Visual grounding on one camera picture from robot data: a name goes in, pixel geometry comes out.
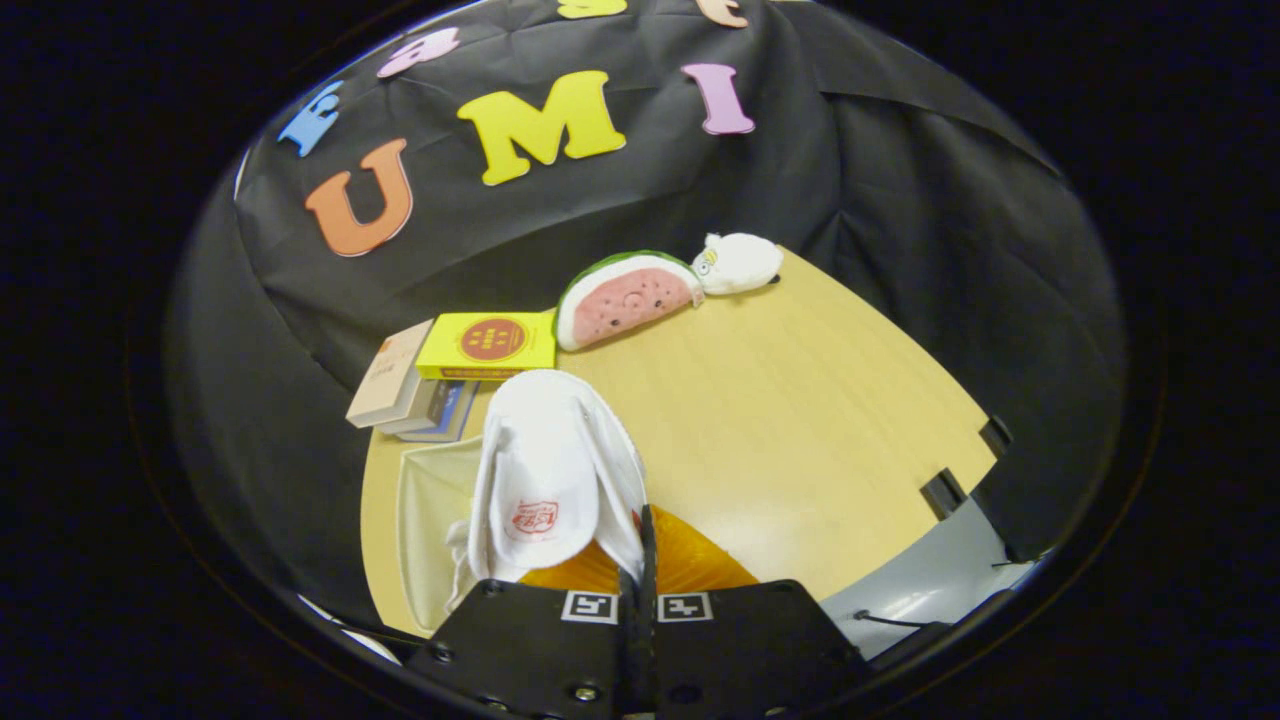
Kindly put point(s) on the white plush toy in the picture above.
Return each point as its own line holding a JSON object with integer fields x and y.
{"x": 740, "y": 263}

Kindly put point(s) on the black table edge bracket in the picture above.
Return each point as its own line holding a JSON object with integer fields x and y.
{"x": 943, "y": 493}
{"x": 996, "y": 436}

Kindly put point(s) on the cream storage box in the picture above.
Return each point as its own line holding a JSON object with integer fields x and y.
{"x": 430, "y": 520}

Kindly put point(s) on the yellow book with red circle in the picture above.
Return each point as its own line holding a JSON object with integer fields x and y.
{"x": 490, "y": 342}

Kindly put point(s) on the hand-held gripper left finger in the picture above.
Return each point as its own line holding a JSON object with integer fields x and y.
{"x": 530, "y": 650}

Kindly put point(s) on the grey book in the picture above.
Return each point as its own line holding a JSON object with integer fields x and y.
{"x": 415, "y": 410}

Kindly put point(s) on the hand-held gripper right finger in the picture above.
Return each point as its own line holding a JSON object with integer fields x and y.
{"x": 740, "y": 650}

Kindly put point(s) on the watermelon slice plush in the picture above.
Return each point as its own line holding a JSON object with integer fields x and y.
{"x": 630, "y": 300}

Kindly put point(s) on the blue book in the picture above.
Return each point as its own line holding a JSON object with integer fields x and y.
{"x": 455, "y": 410}

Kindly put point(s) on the beige book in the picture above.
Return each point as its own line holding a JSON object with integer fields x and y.
{"x": 390, "y": 375}

